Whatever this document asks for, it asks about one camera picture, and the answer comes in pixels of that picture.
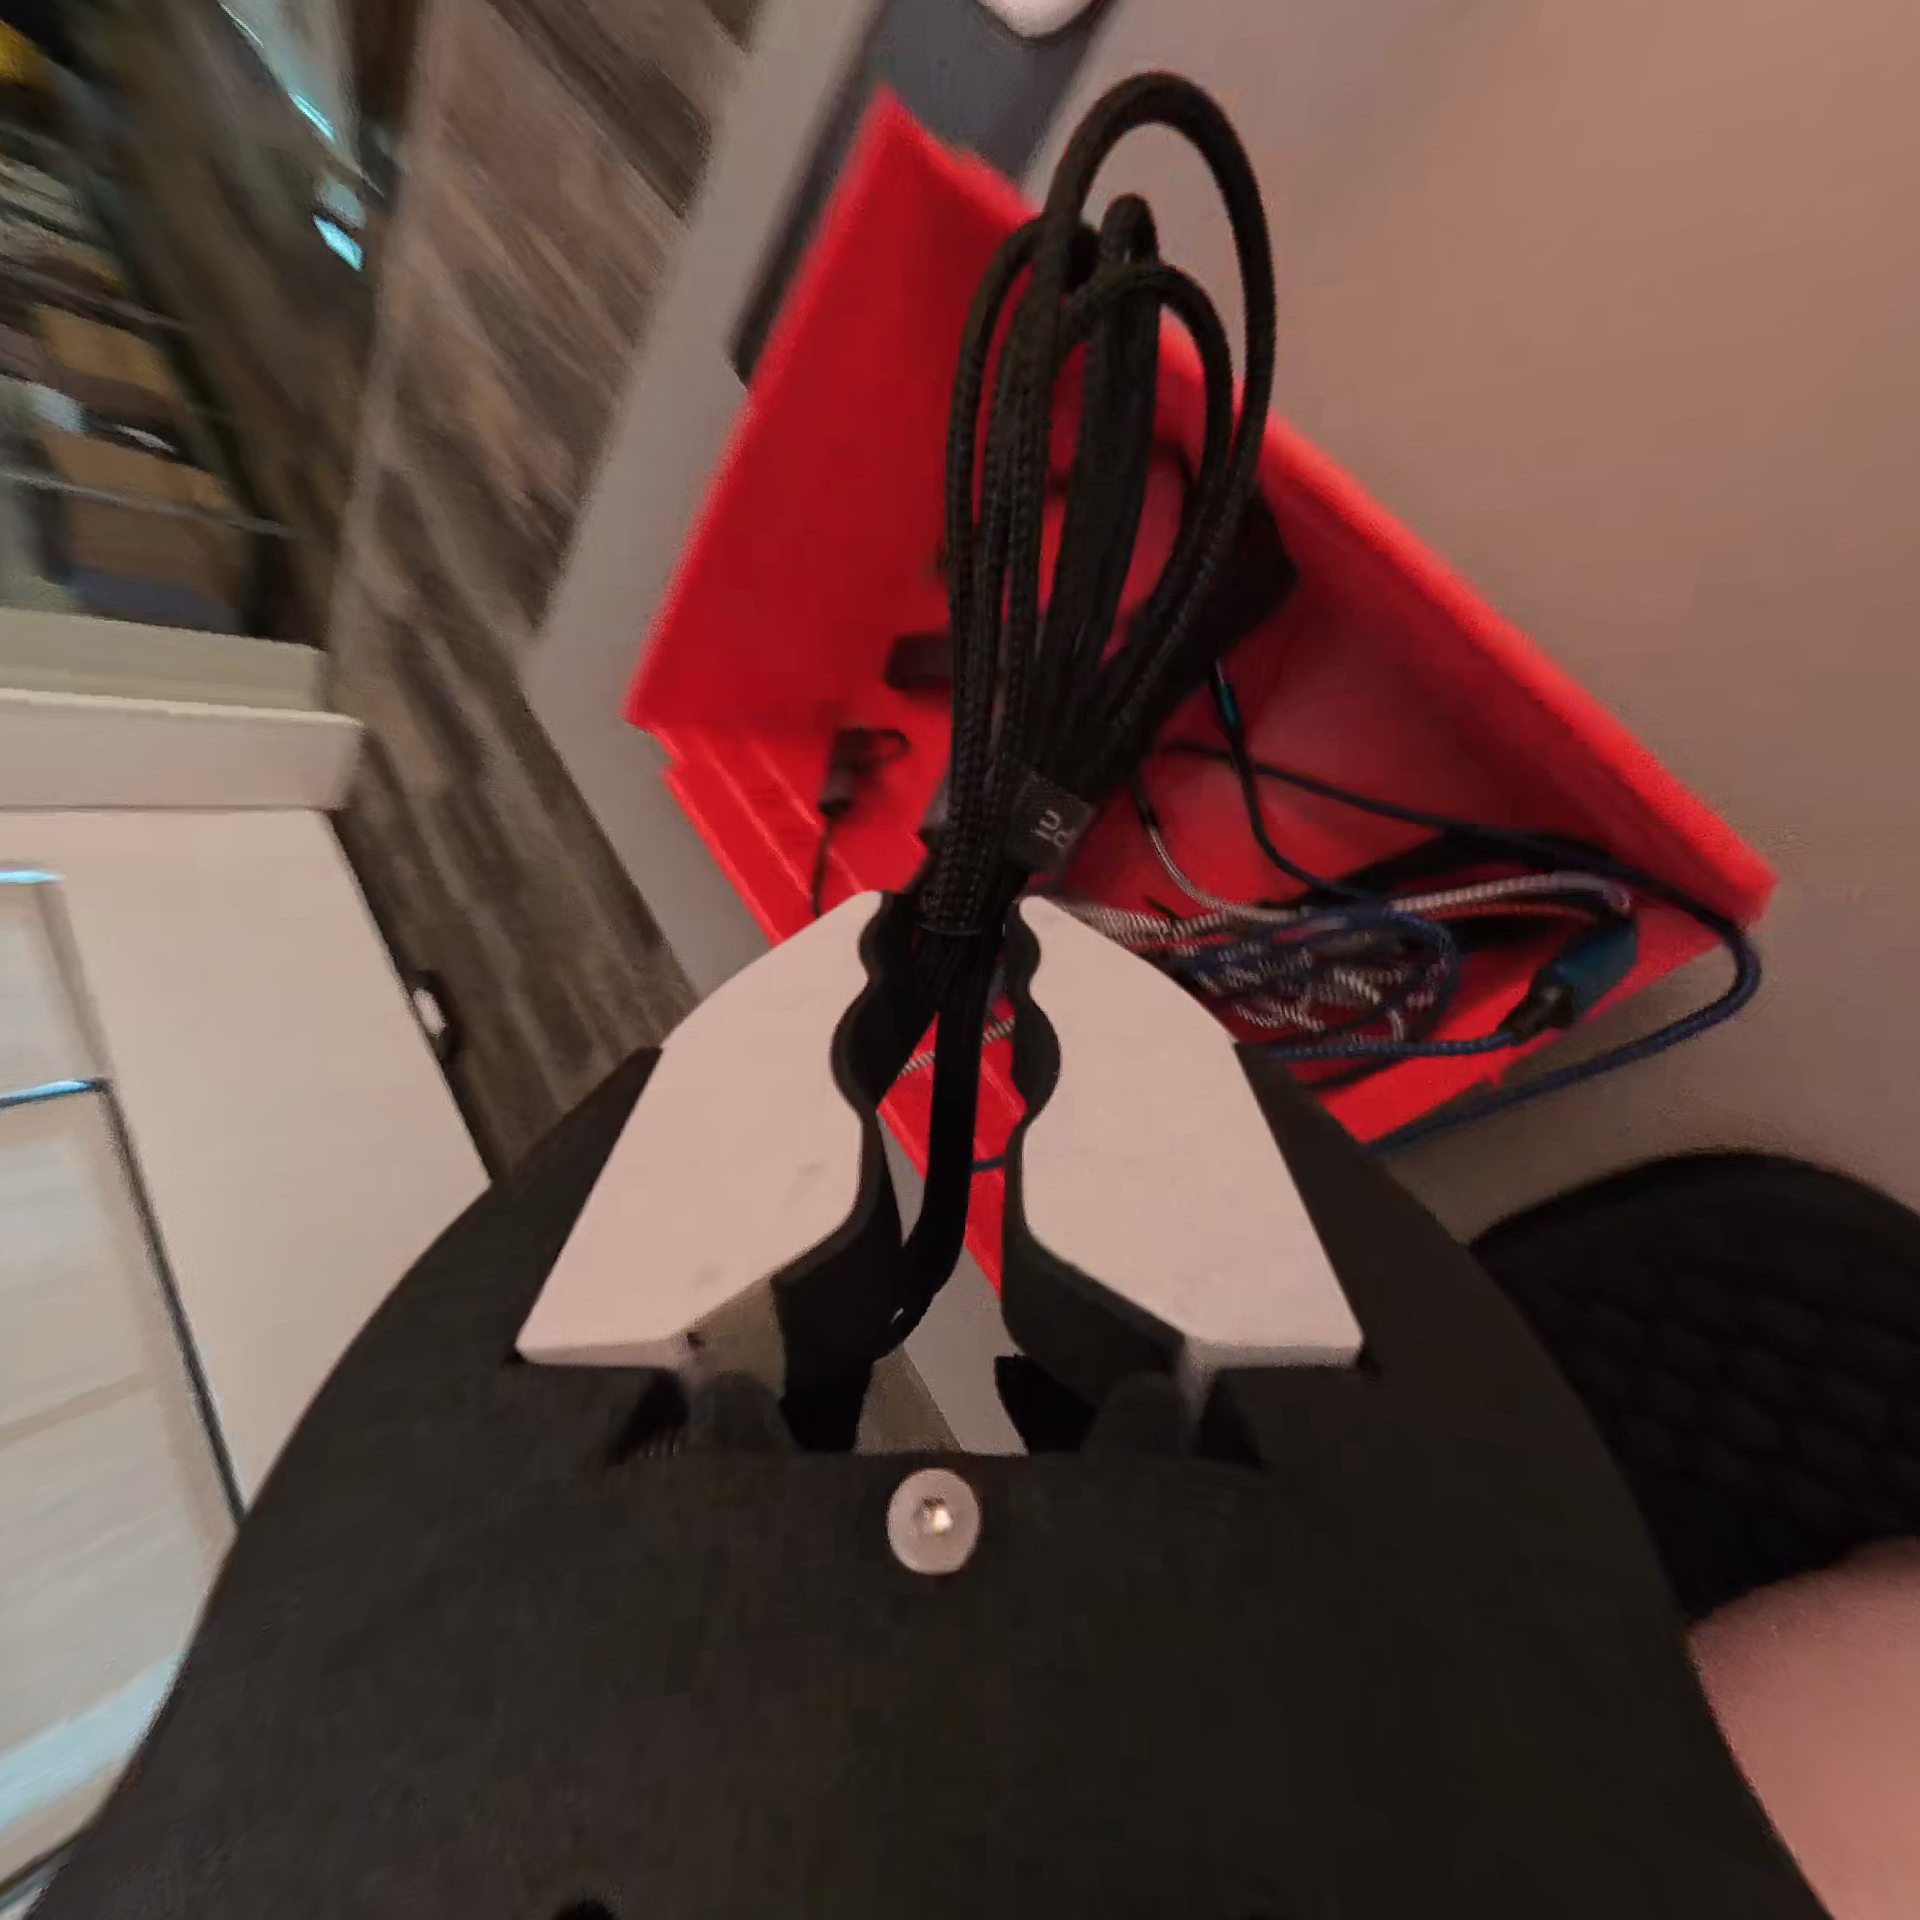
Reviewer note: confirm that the person's right forearm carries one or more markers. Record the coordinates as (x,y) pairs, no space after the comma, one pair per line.
(1831,1756)

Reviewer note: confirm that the grey usb hub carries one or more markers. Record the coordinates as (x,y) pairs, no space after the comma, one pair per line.
(863,765)

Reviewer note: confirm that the person's dark clothing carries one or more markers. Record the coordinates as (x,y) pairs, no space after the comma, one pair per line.
(1726,1350)

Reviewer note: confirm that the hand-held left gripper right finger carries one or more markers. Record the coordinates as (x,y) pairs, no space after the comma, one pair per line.
(1185,1185)

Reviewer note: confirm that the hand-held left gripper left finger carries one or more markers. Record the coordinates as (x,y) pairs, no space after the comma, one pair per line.
(706,1185)

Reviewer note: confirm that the red plastic bin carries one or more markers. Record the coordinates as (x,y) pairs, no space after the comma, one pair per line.
(825,524)

